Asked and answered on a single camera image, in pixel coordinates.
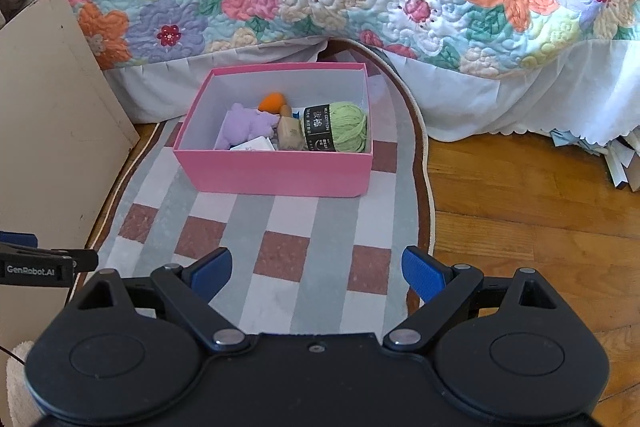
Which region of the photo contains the pile of papers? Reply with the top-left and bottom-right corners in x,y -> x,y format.
547,124 -> 640,192

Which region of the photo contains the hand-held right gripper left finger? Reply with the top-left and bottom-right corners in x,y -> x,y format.
65,247 -> 248,353

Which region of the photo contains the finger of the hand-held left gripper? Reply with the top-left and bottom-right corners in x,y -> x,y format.
0,231 -> 39,249

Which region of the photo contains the checkered floor rug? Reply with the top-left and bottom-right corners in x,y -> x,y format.
82,39 -> 438,335

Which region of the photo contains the orange makeup sponge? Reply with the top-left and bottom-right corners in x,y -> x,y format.
257,93 -> 288,114

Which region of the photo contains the beige cabinet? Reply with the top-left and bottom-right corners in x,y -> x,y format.
0,0 -> 141,358

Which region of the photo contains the beige foundation bottle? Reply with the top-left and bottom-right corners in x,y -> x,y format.
276,104 -> 306,152

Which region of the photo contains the pink cardboard box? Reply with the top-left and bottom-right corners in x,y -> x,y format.
172,62 -> 373,198

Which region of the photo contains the white wet wipes packet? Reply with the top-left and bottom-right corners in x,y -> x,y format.
230,137 -> 277,152

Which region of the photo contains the purple plush toy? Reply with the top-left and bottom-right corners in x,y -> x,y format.
215,103 -> 280,151

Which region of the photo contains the green yarn ball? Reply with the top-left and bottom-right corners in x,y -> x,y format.
300,102 -> 370,154

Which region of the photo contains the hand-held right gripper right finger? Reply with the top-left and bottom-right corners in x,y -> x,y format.
382,246 -> 558,350

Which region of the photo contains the cream fuzzy cloth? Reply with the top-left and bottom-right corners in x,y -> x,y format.
7,341 -> 36,413

